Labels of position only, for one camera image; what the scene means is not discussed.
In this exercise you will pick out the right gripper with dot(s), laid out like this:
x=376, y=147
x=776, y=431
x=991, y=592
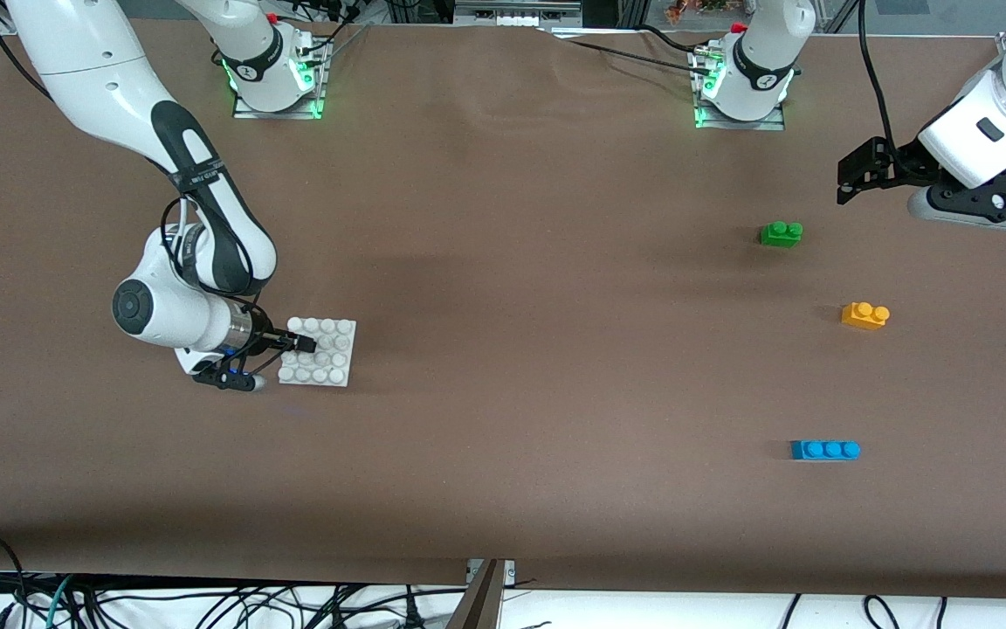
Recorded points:
x=268, y=336

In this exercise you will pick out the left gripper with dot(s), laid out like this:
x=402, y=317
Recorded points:
x=899, y=163

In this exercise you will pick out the white studded base plate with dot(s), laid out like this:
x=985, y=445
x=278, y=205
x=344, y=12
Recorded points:
x=333, y=371

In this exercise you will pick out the yellow two-stud block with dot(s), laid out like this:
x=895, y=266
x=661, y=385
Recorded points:
x=861, y=317

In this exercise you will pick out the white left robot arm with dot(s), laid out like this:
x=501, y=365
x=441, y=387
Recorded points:
x=765, y=52

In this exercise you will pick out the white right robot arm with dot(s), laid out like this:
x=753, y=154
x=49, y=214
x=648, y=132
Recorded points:
x=93, y=52

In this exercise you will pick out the green two-stud block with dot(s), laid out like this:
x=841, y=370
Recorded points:
x=781, y=236

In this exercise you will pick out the blue three-stud block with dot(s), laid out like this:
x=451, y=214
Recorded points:
x=826, y=451

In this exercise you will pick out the brown table cover sheet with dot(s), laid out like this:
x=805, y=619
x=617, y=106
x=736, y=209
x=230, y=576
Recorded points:
x=381, y=437

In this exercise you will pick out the orange red object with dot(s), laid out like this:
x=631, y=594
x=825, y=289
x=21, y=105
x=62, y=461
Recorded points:
x=695, y=9

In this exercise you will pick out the black camera mounting bracket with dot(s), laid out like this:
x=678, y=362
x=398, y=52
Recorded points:
x=970, y=201
x=223, y=378

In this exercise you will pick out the small metal edge bracket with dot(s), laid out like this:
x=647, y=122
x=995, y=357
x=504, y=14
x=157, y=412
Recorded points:
x=510, y=572

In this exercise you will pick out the dark wedge post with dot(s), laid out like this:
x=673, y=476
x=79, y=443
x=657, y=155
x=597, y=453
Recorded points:
x=478, y=607

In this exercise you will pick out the grey aluminium frame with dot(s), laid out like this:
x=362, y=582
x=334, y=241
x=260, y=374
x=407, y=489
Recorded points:
x=512, y=16

